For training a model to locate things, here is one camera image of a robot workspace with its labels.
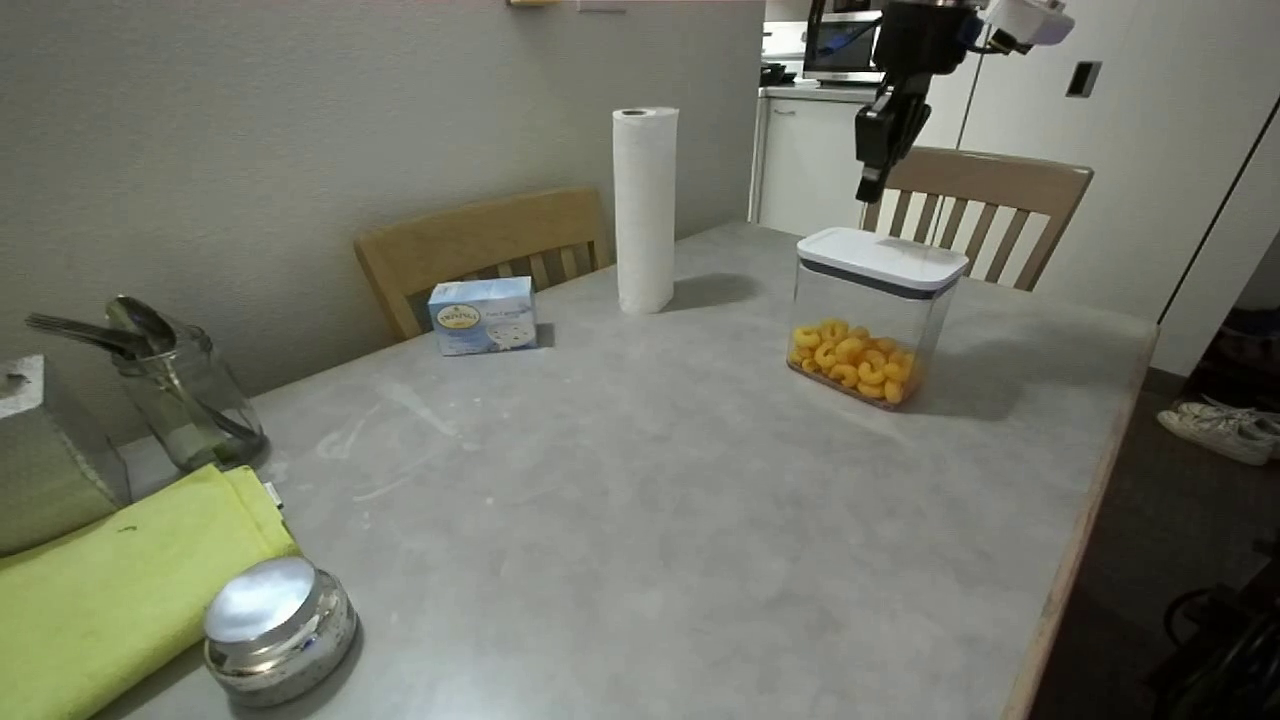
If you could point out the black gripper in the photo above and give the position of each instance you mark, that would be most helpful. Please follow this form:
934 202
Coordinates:
927 36

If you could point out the white container lid with button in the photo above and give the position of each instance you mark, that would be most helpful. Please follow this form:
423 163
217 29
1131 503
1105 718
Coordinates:
883 258

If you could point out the clear plastic container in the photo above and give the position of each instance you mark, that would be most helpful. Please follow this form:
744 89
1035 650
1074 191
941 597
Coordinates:
873 304

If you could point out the white kitchen cabinet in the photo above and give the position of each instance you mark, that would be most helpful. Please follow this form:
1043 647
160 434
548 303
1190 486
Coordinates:
804 163

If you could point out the microwave oven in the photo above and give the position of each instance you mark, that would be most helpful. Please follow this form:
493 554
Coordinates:
841 44

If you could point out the wooden chair with slatted backrest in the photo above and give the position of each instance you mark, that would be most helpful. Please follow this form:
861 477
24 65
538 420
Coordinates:
984 173

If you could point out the orange snack pieces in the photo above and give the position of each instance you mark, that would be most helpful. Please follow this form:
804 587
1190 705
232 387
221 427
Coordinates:
855 363

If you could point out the white paper towel roll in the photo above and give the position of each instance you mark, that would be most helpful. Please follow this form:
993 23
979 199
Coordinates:
647 212

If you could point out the wooden chair with solid backrest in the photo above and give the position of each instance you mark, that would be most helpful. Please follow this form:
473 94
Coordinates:
464 247

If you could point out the white shoes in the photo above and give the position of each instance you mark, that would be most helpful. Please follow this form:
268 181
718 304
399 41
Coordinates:
1220 428

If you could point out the light blue cardboard box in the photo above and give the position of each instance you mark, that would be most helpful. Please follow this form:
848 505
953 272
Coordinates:
480 314

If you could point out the dark wheeled object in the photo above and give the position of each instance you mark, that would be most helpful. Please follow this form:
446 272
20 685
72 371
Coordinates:
1235 647

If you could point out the glass utensil jar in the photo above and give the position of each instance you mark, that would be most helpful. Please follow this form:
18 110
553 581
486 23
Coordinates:
195 401

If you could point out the round silver metal tin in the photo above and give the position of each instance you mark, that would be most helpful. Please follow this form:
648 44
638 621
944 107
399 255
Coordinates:
278 624

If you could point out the metal kitchen utensils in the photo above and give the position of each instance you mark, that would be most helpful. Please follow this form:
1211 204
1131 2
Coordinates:
127 327

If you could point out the lime green cloth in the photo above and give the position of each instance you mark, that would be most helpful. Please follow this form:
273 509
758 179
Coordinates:
107 587

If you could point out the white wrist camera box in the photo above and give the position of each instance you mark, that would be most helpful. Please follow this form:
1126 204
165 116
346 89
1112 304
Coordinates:
1030 23

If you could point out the black wall switch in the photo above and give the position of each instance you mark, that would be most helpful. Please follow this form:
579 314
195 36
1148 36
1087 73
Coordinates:
1087 76

